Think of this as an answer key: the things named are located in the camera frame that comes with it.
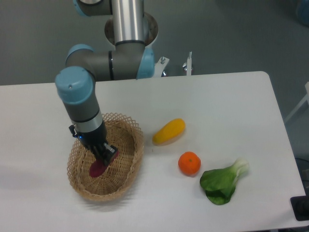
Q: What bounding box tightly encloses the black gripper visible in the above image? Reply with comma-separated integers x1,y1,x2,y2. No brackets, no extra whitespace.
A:
69,120,118,166

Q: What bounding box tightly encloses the purple sweet potato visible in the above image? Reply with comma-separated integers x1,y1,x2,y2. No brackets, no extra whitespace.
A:
89,151,119,178

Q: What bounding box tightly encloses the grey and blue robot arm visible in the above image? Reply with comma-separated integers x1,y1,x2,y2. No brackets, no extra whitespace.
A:
55,0,155,167

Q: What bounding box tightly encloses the woven wicker basket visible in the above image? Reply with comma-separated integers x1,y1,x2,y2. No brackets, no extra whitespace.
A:
67,113,144,202

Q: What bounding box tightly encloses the yellow squash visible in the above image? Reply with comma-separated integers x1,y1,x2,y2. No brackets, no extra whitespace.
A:
152,118,186,145

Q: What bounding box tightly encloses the orange tangerine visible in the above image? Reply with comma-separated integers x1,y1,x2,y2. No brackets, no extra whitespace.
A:
178,151,201,176

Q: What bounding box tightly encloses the green bok choy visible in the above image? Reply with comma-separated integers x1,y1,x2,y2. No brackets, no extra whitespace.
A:
199,158,249,205

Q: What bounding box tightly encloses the black device at table edge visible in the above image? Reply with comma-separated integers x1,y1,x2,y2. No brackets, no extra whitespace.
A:
290,195,309,221

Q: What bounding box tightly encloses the white frame at right edge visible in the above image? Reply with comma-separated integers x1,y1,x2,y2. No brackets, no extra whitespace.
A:
284,82,309,124

